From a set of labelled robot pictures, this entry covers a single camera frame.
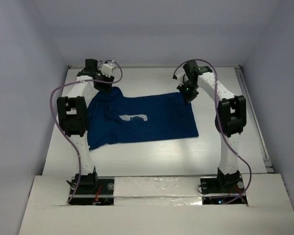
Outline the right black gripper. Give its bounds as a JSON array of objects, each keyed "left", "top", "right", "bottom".
[{"left": 177, "top": 81, "right": 199, "bottom": 105}]

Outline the blue t shirt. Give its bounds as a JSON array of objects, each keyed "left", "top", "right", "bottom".
[{"left": 87, "top": 87, "right": 199, "bottom": 150}]

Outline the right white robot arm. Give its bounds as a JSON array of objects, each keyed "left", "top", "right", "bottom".
[{"left": 172, "top": 59, "right": 247, "bottom": 194}]

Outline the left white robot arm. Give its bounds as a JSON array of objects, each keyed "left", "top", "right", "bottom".
[{"left": 57, "top": 59, "right": 116, "bottom": 193}]

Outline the silver foil strip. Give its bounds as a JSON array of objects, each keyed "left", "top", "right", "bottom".
[{"left": 113, "top": 176, "right": 202, "bottom": 206}]

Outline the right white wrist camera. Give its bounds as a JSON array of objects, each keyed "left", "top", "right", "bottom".
[{"left": 172, "top": 72, "right": 188, "bottom": 85}]

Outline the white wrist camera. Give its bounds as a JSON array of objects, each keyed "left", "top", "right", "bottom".
[
  {"left": 100, "top": 63, "right": 116, "bottom": 77},
  {"left": 172, "top": 72, "right": 188, "bottom": 85}
]

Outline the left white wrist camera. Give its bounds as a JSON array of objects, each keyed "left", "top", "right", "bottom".
[{"left": 100, "top": 63, "right": 116, "bottom": 77}]

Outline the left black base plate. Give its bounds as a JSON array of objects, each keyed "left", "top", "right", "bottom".
[{"left": 69, "top": 178, "right": 115, "bottom": 206}]

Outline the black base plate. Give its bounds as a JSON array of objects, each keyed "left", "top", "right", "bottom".
[
  {"left": 197, "top": 177, "right": 247, "bottom": 205},
  {"left": 69, "top": 178, "right": 115, "bottom": 206}
]

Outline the aluminium side rail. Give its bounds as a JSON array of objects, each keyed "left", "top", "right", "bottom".
[{"left": 234, "top": 65, "right": 275, "bottom": 174}]

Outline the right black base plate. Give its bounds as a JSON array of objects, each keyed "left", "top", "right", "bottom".
[{"left": 197, "top": 177, "right": 247, "bottom": 205}]

